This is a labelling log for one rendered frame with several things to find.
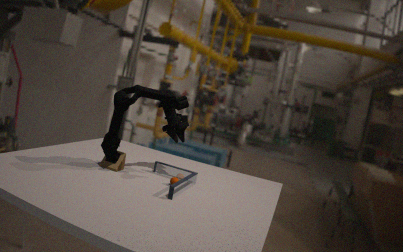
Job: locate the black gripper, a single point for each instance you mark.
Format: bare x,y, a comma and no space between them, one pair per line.
175,127

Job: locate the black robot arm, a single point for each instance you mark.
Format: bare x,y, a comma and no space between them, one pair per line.
169,102

